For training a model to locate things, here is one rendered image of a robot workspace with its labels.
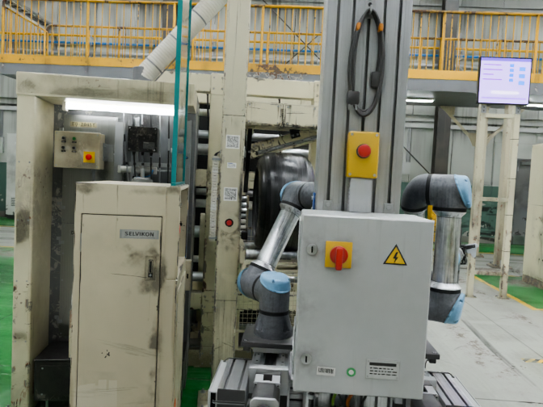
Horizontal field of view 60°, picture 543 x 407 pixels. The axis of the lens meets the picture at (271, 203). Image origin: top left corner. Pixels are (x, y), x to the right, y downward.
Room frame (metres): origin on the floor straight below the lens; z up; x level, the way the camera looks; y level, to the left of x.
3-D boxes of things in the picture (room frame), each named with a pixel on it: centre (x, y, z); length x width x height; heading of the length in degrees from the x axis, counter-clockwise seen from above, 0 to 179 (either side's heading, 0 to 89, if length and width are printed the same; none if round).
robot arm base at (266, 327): (1.80, -0.03, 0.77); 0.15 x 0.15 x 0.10
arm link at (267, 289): (1.80, -0.03, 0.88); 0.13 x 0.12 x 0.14; 35
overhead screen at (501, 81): (5.64, -2.67, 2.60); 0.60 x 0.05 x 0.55; 87
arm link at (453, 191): (1.71, -0.64, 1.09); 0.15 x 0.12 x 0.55; 61
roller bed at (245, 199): (3.08, 0.25, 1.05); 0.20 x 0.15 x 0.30; 97
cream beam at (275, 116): (3.04, -0.10, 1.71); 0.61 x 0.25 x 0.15; 97
